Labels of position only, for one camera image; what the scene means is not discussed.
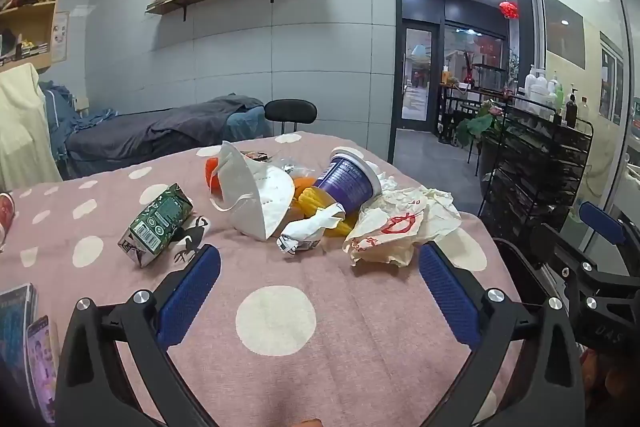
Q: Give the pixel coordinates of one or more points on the wall poster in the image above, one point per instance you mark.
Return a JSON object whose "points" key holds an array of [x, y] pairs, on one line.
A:
{"points": [[60, 37]]}

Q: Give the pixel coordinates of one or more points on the green bottle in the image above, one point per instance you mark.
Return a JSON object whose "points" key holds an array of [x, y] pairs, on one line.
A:
{"points": [[559, 96]]}

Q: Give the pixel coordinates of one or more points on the red-printed paper wrapper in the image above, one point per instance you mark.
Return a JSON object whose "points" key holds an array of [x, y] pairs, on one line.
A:
{"points": [[390, 232]]}

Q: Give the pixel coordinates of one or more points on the massage bed with grey cover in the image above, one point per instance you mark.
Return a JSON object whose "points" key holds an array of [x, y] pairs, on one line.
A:
{"points": [[165, 127]]}

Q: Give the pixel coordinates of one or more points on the red round object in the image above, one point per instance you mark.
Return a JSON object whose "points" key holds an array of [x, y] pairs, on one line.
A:
{"points": [[5, 214]]}

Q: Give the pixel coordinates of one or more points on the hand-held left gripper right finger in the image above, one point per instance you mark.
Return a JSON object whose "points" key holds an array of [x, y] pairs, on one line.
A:
{"points": [[450, 297]]}

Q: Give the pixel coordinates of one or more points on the green drink carton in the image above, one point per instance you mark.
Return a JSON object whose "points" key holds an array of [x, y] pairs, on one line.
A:
{"points": [[157, 219]]}

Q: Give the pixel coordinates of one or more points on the orange knitted ball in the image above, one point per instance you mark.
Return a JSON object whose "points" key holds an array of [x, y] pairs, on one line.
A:
{"points": [[212, 179]]}

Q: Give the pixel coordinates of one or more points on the purple paper cup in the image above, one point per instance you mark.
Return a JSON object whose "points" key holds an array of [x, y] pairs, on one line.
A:
{"points": [[347, 182]]}

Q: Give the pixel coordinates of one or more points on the dark brown pump bottle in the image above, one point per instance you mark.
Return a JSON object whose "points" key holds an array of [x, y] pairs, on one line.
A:
{"points": [[572, 109]]}

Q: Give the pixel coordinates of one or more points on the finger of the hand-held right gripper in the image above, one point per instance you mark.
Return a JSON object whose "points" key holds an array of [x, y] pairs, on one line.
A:
{"points": [[560, 242], [602, 221]]}

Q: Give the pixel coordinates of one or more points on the black door frame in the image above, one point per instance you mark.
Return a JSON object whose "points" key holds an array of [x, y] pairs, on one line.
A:
{"points": [[396, 32]]}

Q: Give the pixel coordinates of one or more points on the blue cloth heap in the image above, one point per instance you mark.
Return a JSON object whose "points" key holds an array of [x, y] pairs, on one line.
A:
{"points": [[60, 107]]}

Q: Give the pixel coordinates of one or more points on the red vase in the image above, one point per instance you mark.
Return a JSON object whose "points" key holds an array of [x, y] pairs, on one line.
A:
{"points": [[468, 74]]}

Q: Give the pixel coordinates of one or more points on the white wrapper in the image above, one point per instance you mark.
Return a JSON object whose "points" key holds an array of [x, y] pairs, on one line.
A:
{"points": [[305, 234]]}

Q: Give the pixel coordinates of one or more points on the glossy printed packet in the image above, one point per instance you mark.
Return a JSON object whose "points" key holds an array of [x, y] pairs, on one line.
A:
{"points": [[42, 362], [15, 332]]}

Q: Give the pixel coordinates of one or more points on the glass fish tank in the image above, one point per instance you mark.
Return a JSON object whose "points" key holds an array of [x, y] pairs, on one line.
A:
{"points": [[489, 77]]}

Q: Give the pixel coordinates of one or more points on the black side table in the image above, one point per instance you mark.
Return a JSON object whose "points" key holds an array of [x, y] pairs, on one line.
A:
{"points": [[450, 107]]}

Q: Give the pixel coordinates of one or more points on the white face mask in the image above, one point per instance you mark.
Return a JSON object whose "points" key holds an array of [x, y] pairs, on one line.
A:
{"points": [[255, 202]]}

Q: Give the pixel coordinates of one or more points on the orange fruit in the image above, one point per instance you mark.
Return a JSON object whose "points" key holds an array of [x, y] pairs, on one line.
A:
{"points": [[302, 184]]}

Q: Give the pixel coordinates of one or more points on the potted green plant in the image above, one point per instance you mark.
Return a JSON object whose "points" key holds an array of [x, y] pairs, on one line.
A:
{"points": [[475, 124]]}

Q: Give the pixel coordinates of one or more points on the red hanging ornament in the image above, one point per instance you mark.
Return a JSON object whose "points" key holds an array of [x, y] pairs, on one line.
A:
{"points": [[509, 9]]}

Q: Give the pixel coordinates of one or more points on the black stool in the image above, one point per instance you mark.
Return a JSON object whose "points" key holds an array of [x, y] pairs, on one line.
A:
{"points": [[290, 111]]}

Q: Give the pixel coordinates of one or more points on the cream cloth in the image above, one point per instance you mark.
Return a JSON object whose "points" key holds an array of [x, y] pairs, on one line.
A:
{"points": [[22, 127]]}

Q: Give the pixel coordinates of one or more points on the yellow snack packet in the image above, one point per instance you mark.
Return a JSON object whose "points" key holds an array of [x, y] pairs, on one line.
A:
{"points": [[315, 202]]}

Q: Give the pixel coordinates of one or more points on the clear plastic bag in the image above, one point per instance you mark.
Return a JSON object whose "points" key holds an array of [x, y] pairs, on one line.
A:
{"points": [[290, 166]]}

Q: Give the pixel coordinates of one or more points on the person's right hand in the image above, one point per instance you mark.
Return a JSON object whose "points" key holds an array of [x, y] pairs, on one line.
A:
{"points": [[615, 377]]}

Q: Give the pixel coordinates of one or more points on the large white pump bottle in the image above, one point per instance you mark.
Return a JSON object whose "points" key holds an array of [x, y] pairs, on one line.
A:
{"points": [[535, 84]]}

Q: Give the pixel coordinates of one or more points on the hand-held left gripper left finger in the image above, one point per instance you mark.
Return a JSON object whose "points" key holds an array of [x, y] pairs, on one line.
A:
{"points": [[190, 292]]}

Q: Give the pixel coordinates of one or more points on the pink polka-dot blanket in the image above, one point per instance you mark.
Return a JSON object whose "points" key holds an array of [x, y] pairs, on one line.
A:
{"points": [[350, 307]]}

